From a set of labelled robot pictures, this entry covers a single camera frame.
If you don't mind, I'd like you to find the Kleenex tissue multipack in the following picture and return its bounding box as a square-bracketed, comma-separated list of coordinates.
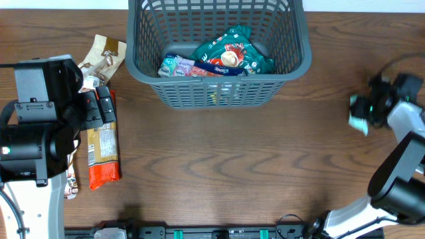
[157, 53, 244, 77]

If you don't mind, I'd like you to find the orange spaghetti packet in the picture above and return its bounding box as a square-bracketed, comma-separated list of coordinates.
[86, 90, 121, 192]

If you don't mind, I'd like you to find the small white tissue packet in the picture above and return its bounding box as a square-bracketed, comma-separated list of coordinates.
[349, 95, 371, 136]

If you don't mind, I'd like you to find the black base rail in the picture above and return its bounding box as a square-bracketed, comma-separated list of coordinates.
[64, 218, 386, 239]

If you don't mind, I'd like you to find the beige snack pouch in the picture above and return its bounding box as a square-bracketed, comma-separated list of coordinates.
[78, 35, 127, 92]
[64, 140, 79, 200]

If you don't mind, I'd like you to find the green Nescafe coffee bag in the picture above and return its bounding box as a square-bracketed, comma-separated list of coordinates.
[189, 25, 275, 74]

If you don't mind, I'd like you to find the black cable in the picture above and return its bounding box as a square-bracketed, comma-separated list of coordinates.
[0, 189, 31, 239]
[378, 52, 425, 77]

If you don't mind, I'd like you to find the right black cable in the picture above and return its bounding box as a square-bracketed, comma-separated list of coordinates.
[378, 52, 425, 77]

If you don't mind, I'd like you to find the grey plastic basket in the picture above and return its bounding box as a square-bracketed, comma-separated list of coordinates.
[126, 0, 312, 108]

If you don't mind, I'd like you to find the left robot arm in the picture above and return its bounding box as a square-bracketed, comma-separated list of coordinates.
[1, 54, 116, 238]

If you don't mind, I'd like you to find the left black cable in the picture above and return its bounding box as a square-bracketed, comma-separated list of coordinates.
[0, 189, 31, 239]

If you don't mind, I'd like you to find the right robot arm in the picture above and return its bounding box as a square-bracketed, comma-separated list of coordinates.
[303, 73, 424, 238]

